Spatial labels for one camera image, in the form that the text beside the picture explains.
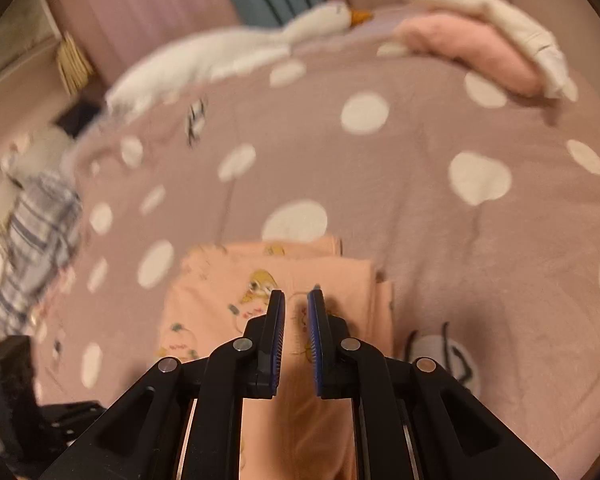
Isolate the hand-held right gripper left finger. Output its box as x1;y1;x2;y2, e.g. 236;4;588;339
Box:
40;289;287;480

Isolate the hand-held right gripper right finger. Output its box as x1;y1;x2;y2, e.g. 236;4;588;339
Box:
306;287;561;480

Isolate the pink printed pajama garment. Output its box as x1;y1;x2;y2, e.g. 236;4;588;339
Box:
155;235;396;480

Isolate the plaid cloth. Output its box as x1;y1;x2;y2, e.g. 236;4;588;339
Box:
0;160;87;337

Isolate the mauve polka dot blanket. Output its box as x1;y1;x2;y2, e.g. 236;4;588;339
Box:
30;5;600;480

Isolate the white goose plush toy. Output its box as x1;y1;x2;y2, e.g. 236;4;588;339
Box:
105;2;374;122

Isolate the woven basket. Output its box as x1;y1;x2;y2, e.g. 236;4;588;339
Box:
55;32;99;97

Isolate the pink curtain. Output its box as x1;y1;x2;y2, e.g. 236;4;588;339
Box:
45;0;411;93

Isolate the pink white pillow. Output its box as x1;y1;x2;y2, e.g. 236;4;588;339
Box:
397;0;577;100

